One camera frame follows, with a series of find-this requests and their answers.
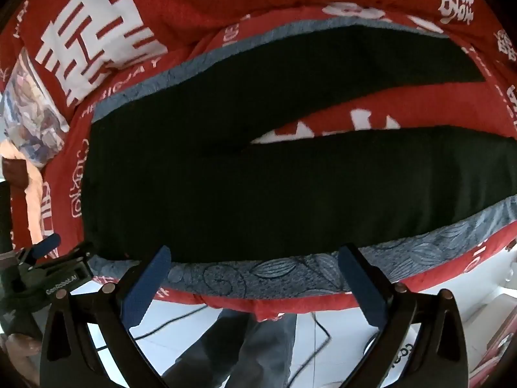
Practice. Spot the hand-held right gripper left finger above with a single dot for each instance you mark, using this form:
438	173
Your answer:
144	289

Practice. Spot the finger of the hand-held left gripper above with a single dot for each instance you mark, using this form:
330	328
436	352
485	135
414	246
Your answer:
77	249
46	245

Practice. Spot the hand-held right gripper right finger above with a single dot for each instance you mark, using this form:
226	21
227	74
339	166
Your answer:
363	289

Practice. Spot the black and grey pants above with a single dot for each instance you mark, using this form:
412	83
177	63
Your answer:
242	190

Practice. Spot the person's left hand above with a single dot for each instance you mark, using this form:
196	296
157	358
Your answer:
18	351

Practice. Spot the peach cloth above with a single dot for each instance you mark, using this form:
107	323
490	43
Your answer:
34	198

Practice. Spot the brown object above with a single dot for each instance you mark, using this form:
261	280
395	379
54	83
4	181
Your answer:
14	173

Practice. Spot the person's legs in grey trousers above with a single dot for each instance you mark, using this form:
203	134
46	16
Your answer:
238	351

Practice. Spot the colourful printed cloth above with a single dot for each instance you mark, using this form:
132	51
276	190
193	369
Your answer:
32	109

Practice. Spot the pink and white box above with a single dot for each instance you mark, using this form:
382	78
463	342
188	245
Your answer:
499	335

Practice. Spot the red printed bedsheet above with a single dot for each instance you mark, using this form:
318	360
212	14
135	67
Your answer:
440	101

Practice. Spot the red printed quilt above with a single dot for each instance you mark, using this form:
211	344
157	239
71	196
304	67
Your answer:
169	4

